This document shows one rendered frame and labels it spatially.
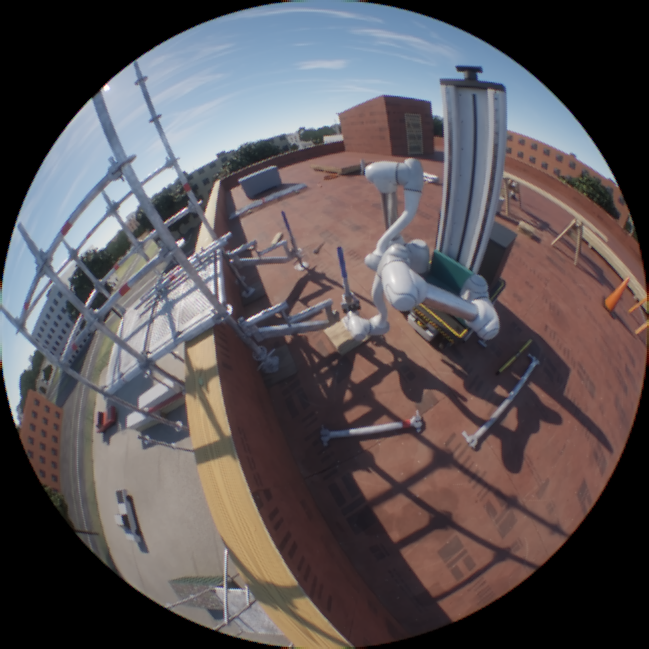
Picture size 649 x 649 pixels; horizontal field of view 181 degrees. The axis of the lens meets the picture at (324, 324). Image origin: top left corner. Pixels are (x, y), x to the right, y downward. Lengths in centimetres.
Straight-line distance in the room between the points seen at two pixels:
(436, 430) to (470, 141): 176
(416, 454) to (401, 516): 45
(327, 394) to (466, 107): 202
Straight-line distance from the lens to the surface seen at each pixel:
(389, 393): 153
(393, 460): 147
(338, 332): 176
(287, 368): 171
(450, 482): 159
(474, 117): 131
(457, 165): 133
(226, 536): 104
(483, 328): 119
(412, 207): 117
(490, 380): 182
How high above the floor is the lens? 146
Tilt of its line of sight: 52 degrees down
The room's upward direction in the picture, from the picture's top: 19 degrees counter-clockwise
